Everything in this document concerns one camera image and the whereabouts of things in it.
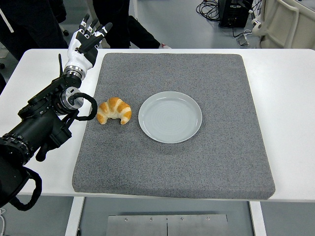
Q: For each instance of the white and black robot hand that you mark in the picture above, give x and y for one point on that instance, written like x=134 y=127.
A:
x=75 y=57

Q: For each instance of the golden croissant bread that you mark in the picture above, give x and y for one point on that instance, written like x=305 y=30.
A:
x=114 y=105

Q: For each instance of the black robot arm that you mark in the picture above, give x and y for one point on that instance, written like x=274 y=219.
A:
x=37 y=123

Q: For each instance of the light grey round plate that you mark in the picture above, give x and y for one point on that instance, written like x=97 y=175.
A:
x=169 y=118

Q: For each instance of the grey metal plate with screws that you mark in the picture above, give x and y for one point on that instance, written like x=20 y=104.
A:
x=167 y=225

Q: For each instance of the person with white stripe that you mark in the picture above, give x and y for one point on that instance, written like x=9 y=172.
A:
x=32 y=22

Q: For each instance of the white cabinet panel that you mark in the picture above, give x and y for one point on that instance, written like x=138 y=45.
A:
x=133 y=7

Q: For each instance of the grey speckled foam mat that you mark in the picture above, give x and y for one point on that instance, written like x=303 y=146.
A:
x=172 y=167

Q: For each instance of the white table leg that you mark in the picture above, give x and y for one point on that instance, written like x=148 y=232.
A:
x=73 y=216
x=258 y=221

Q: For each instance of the black equipment box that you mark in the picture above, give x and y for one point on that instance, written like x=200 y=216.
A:
x=233 y=14

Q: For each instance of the small grey pedal box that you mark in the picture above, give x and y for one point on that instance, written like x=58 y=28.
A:
x=243 y=40

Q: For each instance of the beige moulded frame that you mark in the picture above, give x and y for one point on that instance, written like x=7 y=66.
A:
x=288 y=24

